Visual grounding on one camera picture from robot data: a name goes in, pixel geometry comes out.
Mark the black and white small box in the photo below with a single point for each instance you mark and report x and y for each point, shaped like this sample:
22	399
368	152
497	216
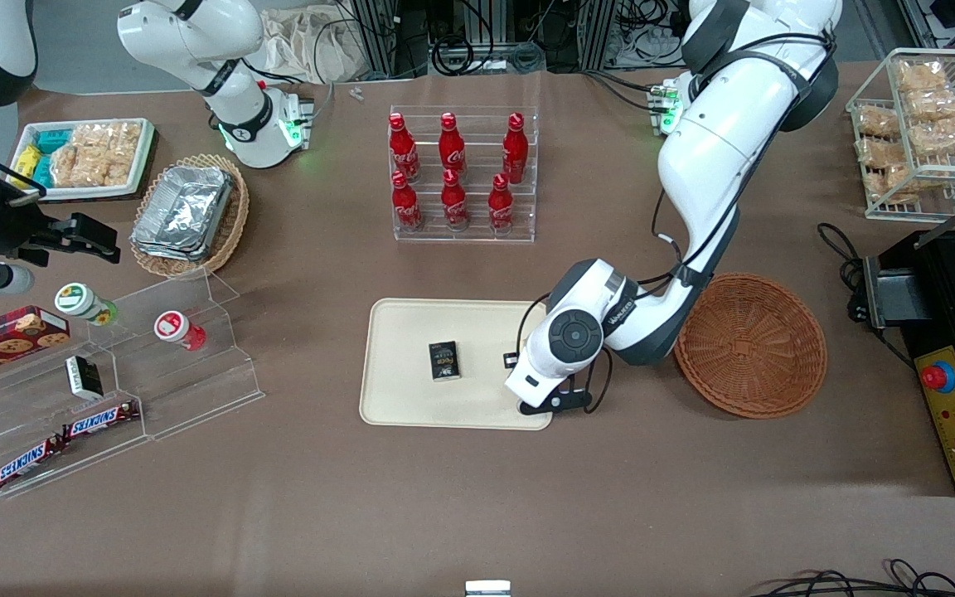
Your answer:
84	377

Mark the beige cloth bag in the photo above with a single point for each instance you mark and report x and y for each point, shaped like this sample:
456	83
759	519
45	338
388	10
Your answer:
303	41

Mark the white and black edge device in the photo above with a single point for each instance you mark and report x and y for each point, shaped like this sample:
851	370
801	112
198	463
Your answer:
487	589

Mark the Snickers chocolate bar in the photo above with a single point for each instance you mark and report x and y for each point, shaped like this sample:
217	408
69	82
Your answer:
28	461
100	420

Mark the clear fried snack bag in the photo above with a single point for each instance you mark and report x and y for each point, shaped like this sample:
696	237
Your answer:
882	152
944	134
938	104
876	122
919	75
900	184

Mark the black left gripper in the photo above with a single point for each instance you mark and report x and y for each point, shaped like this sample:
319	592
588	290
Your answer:
511	360

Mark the clear rice cracker bag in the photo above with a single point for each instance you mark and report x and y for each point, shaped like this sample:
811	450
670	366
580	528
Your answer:
123	149
79	157

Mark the green lid cup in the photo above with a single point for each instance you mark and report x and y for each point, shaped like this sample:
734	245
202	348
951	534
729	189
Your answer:
79	301

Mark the red cola bottle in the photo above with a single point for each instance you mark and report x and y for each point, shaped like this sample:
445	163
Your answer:
405	206
500	206
451	148
400	149
453	203
515	151

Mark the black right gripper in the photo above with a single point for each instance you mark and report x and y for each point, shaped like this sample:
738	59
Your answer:
16	234

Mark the small white plastic piece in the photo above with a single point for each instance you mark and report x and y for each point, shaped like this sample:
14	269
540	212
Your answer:
356	93

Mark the white rectangular snack tray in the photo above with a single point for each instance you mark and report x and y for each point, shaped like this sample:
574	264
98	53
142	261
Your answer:
142	162

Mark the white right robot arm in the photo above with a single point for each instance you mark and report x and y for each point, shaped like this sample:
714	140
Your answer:
196	37

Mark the teal snack packet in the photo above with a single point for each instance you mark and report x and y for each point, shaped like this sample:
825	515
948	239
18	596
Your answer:
52	139
42	172

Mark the yellow snack packet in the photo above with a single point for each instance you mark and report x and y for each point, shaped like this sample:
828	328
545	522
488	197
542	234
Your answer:
27	162

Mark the red cookie box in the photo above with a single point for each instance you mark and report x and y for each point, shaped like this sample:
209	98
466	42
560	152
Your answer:
5	338

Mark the clear acrylic step display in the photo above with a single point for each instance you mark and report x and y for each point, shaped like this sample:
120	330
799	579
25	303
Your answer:
196	390

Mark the red lid cup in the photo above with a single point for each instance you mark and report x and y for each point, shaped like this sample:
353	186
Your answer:
177	328

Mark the clear acrylic bottle rack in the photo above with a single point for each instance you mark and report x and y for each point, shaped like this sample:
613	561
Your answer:
477	228

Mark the aluminium foil container stack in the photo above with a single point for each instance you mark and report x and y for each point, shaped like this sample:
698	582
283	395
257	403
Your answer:
183	211

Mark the beige plastic tray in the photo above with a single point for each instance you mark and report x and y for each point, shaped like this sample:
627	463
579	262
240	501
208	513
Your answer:
403	332

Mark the black cooking appliance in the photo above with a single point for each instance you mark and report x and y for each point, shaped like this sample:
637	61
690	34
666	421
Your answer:
942	290

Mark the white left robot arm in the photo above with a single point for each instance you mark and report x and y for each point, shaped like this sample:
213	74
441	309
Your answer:
710	157

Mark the brown wicker basket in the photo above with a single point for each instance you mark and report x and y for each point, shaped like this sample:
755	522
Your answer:
755	348

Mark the light wicker basket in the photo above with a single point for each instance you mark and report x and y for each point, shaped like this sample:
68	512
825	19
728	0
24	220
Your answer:
233	215

